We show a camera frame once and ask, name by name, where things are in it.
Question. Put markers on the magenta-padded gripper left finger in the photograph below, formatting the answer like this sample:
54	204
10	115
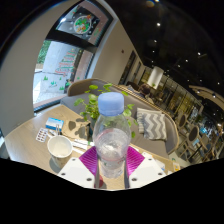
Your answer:
74	171

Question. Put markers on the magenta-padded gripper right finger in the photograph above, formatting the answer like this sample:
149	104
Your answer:
148	170

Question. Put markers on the clear blue-capped water bottle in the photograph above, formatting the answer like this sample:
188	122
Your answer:
111	140

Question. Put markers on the white mug with black lettering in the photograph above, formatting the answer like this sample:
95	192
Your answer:
60	148

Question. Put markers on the white green tube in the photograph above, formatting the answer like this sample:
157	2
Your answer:
80	144

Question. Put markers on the brown kraft paper sheet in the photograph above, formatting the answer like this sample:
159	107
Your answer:
75	130

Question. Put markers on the grey white chevron pillow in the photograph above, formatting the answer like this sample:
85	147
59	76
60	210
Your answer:
153	125

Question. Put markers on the blister pill pack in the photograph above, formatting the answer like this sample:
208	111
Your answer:
41	135

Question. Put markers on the small blue white box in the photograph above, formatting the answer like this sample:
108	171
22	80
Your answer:
54	124

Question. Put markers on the group of grey dining chairs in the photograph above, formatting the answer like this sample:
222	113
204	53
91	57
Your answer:
193	133

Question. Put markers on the green potted plant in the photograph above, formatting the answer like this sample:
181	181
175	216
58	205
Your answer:
91	106

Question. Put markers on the grey curved sofa bench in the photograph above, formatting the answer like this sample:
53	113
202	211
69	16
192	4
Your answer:
76	98

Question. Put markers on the person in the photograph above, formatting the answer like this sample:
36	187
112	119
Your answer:
146	92

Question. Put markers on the white round column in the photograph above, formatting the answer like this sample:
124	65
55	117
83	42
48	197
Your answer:
155	76

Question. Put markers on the group of ceiling spot lights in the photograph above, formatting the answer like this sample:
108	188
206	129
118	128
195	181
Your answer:
158	24

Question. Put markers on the food picture window poster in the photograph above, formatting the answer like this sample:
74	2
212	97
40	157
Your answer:
83	25

